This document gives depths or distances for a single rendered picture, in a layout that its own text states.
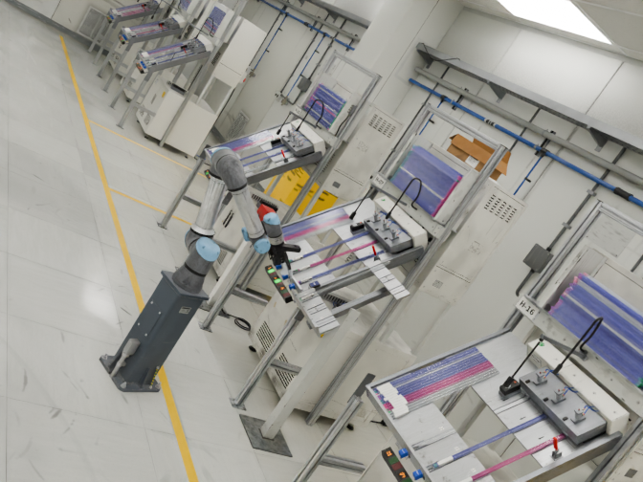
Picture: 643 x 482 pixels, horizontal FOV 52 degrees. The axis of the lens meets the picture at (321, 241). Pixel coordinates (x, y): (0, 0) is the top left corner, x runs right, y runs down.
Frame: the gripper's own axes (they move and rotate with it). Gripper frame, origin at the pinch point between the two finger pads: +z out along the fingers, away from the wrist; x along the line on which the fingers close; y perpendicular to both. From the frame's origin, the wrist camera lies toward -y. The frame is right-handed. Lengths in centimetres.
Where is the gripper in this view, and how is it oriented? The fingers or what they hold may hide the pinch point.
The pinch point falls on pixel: (288, 272)
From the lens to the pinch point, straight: 345.5
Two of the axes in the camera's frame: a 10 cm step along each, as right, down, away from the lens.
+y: -9.1, 3.3, -2.4
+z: 1.6, 8.2, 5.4
